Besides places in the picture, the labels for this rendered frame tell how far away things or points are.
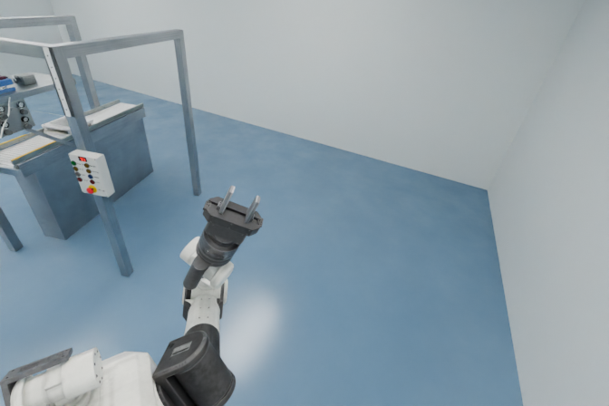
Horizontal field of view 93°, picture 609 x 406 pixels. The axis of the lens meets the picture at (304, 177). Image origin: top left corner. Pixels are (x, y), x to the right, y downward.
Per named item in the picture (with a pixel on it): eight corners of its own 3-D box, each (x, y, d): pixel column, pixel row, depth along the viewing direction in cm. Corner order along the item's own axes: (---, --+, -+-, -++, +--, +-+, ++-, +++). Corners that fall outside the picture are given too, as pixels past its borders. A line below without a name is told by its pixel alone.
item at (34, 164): (24, 178, 199) (18, 165, 193) (-12, 170, 202) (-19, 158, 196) (145, 116, 309) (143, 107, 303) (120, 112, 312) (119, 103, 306)
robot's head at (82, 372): (106, 398, 54) (92, 374, 49) (35, 431, 49) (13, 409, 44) (106, 364, 59) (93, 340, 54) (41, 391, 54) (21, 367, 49)
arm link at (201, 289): (226, 257, 83) (222, 272, 99) (188, 257, 80) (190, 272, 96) (223, 297, 78) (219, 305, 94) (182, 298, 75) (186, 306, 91)
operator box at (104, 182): (108, 198, 171) (95, 159, 157) (82, 192, 172) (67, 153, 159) (115, 191, 176) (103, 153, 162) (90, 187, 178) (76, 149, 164)
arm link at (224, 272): (236, 262, 71) (231, 274, 82) (207, 239, 71) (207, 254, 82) (217, 285, 67) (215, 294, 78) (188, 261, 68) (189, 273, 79)
